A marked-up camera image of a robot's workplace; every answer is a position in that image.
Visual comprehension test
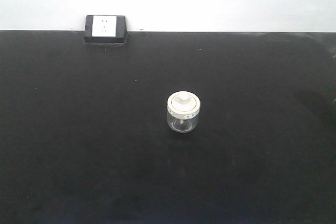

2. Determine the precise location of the glass jar with beige lid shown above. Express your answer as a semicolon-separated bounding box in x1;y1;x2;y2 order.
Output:
167;91;201;133

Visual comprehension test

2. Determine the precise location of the black white power socket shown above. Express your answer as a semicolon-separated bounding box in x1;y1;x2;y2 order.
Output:
84;15;128;44

